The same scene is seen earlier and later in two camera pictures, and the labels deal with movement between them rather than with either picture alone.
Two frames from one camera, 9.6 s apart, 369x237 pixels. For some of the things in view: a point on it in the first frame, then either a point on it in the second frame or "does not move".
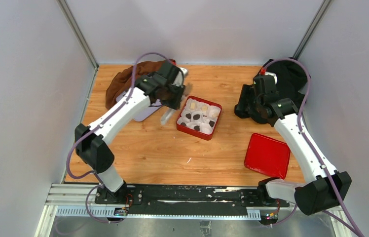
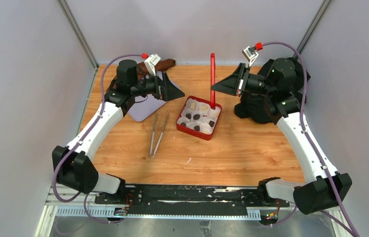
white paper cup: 192,105 does not move
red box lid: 267,155 → 212,80
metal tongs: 166,112 → 151,153
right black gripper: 248,92 → 236,84
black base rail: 187,200 does not move
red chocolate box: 199,117 does not move
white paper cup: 213,112 does not move
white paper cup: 205,128 does not move
